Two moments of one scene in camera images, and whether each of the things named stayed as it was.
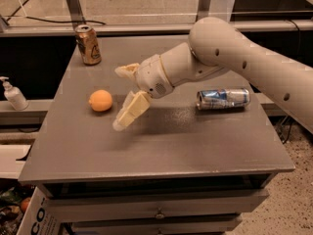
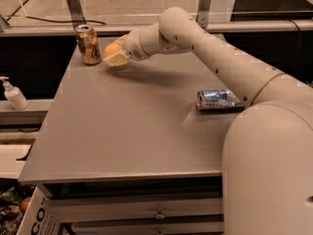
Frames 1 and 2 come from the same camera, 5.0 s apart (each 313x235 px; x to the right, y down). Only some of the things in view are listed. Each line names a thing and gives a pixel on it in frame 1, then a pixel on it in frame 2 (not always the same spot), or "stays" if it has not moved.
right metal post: (204, 1) stays
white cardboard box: (39, 216) stays
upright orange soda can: (88, 45) stays
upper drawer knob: (159, 213) stays
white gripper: (152, 75) → (134, 47)
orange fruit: (100, 100) → (111, 48)
